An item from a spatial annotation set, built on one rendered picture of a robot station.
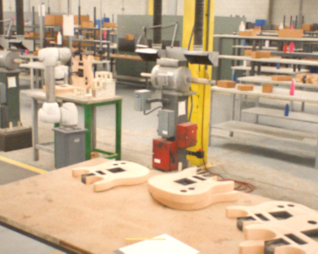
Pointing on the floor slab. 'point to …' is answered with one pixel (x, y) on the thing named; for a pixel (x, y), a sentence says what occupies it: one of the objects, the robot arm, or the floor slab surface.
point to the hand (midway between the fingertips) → (80, 72)
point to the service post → (68, 23)
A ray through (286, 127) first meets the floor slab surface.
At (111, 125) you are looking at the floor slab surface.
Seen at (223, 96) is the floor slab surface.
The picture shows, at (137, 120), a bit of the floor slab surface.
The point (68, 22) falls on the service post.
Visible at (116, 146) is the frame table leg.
